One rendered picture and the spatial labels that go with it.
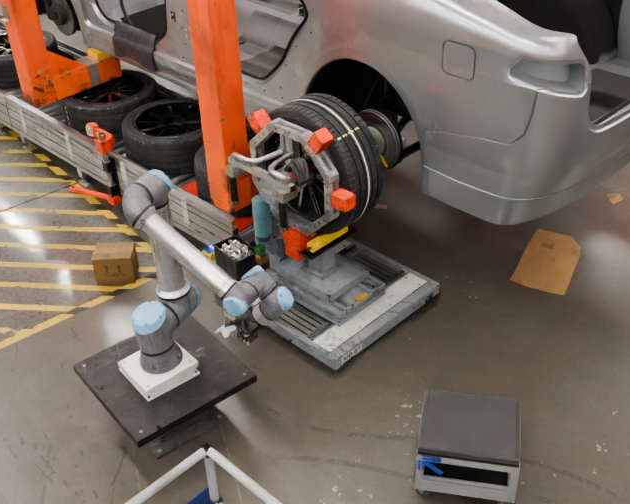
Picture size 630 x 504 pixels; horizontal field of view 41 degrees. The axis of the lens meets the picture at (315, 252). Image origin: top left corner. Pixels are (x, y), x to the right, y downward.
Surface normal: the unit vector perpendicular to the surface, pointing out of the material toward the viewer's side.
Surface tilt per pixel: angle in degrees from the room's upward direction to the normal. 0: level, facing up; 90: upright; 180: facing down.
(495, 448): 0
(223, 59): 90
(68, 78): 90
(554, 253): 2
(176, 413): 0
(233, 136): 90
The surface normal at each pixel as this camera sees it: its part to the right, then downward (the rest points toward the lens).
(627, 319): -0.04, -0.81
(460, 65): -0.70, 0.43
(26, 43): 0.72, 0.39
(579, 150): 0.47, 0.51
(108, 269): 0.03, 0.58
